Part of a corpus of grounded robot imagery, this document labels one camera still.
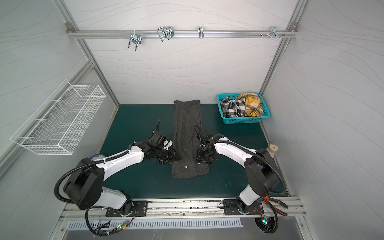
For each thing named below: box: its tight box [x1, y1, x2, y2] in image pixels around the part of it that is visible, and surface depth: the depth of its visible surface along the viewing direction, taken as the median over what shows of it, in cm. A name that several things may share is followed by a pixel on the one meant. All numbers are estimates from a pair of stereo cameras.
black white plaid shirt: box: [220, 96, 247, 118], surface depth 109 cm
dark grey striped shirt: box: [171, 99, 210, 179], surface depth 98 cm
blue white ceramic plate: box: [89, 154, 106, 161], surface depth 89 cm
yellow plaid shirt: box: [237, 93, 264, 117], surface depth 109 cm
